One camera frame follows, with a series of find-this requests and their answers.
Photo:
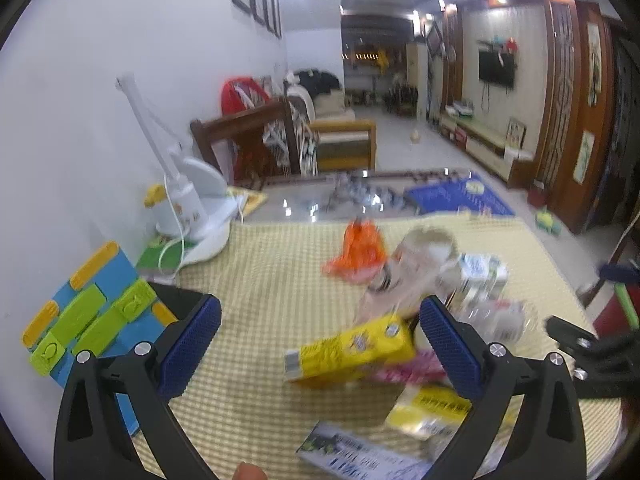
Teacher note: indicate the blue book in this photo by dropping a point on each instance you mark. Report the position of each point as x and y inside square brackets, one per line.
[457, 195]

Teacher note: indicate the green stuffed toy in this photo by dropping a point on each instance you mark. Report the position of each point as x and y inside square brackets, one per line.
[546, 221]

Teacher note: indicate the person's hand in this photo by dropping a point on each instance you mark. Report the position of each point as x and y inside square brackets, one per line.
[248, 471]

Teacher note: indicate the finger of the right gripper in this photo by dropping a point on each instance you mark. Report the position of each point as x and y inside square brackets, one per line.
[606, 368]

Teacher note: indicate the wooden sofa with cushions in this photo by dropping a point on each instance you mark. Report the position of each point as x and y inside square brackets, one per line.
[339, 141]

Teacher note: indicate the yellow juice carton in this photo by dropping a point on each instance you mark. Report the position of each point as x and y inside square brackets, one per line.
[352, 354]

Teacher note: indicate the green book under lamp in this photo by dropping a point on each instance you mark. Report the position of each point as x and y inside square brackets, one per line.
[163, 256]

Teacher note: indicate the red bag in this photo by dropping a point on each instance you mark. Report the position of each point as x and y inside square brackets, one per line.
[239, 94]

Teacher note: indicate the orange plastic bag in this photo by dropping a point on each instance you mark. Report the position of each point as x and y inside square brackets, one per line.
[363, 254]

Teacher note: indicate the dark wooden chair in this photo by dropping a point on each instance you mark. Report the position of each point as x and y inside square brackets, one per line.
[245, 130]

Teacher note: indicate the white desk lamp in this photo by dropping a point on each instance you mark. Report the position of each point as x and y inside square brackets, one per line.
[193, 201]

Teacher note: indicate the white blue cardboard box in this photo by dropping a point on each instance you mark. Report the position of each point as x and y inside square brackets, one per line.
[346, 456]

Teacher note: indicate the pink strawberry snack bag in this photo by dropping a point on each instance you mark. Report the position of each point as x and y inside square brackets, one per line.
[424, 263]

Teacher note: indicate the tv cabinet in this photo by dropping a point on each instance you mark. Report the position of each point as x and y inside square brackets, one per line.
[515, 167]

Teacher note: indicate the yellow medicine box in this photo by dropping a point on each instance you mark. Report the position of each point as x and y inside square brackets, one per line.
[431, 412]

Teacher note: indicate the blue toy block board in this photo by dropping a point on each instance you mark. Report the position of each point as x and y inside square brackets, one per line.
[105, 307]

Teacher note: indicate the small red bin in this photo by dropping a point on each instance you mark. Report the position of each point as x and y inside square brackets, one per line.
[537, 195]

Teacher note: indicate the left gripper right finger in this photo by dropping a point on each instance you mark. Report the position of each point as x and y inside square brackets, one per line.
[547, 440]

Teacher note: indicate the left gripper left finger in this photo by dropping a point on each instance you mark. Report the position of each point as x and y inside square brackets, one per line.
[91, 438]

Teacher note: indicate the purple pocky snack bag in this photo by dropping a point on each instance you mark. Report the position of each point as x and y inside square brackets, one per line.
[422, 369]

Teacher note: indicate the tissue pack wrapper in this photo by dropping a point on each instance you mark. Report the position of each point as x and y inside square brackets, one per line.
[504, 321]

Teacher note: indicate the wall television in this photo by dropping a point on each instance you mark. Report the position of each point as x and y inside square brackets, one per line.
[497, 67]

